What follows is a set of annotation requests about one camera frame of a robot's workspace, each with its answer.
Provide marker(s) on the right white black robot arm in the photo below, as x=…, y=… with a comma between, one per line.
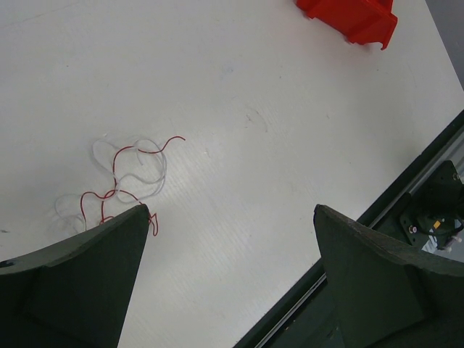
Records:
x=433, y=216

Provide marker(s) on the red plastic bin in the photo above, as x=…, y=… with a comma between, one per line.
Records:
x=360, y=21

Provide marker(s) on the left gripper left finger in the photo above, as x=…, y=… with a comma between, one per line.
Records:
x=76, y=292

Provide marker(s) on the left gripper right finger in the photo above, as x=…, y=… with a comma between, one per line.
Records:
x=388, y=293

